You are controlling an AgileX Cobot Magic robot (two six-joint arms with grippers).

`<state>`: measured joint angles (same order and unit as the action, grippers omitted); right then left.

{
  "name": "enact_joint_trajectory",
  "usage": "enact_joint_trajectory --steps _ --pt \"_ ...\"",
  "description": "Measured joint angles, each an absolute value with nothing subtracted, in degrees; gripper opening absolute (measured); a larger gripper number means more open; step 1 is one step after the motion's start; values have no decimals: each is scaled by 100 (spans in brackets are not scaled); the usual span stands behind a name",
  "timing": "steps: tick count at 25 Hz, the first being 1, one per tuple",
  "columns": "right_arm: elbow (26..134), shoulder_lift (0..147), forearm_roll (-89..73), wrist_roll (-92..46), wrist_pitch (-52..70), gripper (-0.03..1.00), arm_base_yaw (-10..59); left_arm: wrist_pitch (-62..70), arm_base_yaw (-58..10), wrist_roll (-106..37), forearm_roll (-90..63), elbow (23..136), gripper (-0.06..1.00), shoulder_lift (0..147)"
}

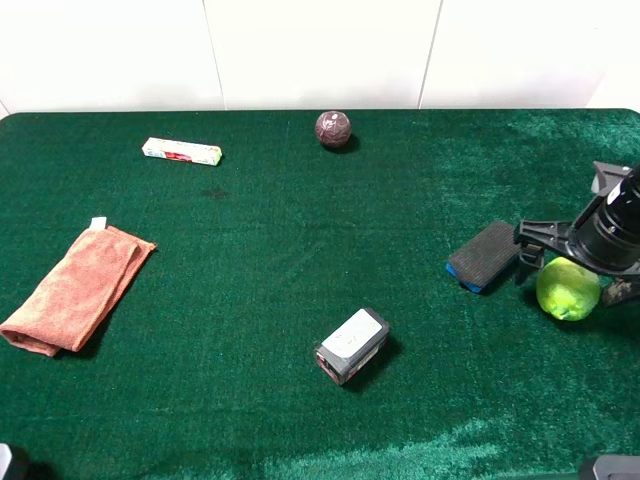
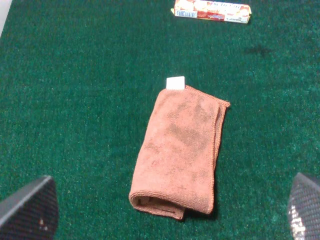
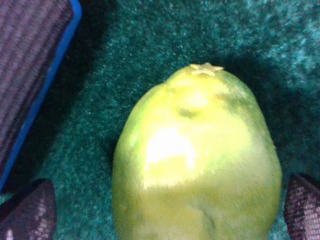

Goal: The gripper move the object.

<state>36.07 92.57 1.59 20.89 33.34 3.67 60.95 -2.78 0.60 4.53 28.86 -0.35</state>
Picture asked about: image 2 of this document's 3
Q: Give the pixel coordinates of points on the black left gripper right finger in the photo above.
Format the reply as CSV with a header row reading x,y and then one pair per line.
x,y
303,209

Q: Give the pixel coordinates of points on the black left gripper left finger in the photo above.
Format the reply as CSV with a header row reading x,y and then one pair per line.
x,y
32,212

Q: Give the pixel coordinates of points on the folded orange microfiber cloth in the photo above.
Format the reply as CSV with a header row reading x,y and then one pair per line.
x,y
175,167

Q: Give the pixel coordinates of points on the green felt table cover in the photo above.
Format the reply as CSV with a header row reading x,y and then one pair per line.
x,y
78,82

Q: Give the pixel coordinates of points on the long candy stick pack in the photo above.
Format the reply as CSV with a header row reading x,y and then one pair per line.
x,y
212,10

